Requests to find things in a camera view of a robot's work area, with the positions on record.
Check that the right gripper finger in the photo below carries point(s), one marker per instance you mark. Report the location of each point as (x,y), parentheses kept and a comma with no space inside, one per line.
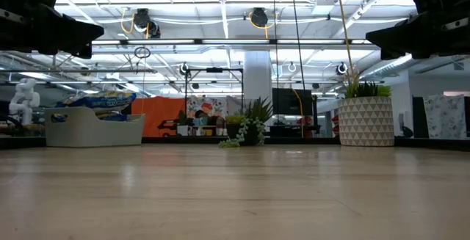
(407,34)
(407,52)

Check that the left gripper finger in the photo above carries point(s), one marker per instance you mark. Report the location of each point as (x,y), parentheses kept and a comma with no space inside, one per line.
(69,49)
(66,29)

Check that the blue Maruchan ramen pack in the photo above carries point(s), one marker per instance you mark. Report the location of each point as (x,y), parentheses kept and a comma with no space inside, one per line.
(58,118)
(110,116)
(99,101)

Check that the black partition panel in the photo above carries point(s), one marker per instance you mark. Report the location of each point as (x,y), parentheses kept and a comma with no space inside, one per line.
(418,119)

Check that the white robot figure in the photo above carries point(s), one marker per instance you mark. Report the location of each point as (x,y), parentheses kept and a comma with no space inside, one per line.
(24,100)

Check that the floral cloth screen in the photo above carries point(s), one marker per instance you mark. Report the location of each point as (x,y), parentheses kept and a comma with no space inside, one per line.
(444,117)

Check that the plant in white patterned pot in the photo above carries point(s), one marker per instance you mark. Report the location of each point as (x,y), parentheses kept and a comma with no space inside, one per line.
(365,122)

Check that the grey plastic bin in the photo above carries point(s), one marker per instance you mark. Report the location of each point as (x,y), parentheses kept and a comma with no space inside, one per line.
(92,133)

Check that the red floor equipment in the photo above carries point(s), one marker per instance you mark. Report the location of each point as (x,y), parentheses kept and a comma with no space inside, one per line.
(335,124)

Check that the orange partition panel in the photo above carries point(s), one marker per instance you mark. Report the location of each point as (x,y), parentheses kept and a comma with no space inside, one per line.
(158,115)

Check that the floral partition panel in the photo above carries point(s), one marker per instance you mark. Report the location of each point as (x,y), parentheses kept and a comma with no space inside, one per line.
(207,111)

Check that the trailing succulent in black pot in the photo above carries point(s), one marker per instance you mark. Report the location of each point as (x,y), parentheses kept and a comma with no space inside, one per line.
(259,111)

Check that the overhead LED light bar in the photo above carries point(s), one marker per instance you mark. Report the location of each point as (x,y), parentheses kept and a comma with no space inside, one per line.
(235,42)

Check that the black wall monitor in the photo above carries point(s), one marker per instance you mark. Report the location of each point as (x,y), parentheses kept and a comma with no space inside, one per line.
(290,102)

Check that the black stand frame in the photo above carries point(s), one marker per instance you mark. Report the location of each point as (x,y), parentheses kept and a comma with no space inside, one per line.
(214,70)

